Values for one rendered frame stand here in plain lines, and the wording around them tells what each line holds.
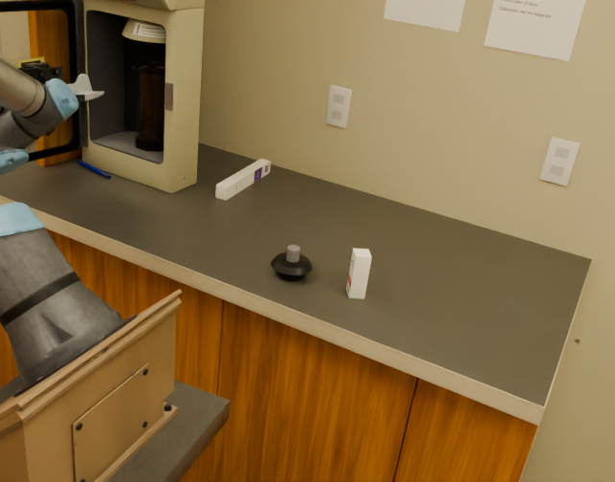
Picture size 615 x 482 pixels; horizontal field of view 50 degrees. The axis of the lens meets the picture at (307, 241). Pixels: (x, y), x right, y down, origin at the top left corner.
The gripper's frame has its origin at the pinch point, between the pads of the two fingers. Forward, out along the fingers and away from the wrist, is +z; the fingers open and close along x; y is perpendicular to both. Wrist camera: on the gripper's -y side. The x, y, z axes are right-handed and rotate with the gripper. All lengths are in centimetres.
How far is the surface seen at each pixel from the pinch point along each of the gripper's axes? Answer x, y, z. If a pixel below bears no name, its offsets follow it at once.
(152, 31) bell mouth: -5.0, 12.7, 19.6
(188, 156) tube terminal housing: -14.8, -18.8, 23.2
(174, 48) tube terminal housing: -14.6, 10.5, 16.2
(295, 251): -62, -21, -2
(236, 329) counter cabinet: -55, -40, -11
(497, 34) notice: -81, 22, 59
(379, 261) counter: -75, -28, 18
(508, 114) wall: -88, 3, 59
